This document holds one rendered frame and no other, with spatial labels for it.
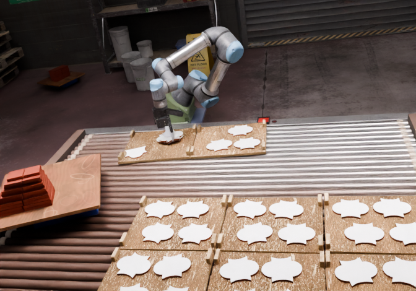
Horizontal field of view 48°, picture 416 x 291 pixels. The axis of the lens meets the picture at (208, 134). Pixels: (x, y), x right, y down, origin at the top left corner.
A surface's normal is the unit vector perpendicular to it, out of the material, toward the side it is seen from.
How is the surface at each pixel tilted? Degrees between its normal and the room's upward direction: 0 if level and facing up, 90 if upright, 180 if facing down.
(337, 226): 0
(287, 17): 84
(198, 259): 0
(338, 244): 0
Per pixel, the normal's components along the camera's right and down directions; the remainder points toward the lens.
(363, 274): -0.15, -0.88
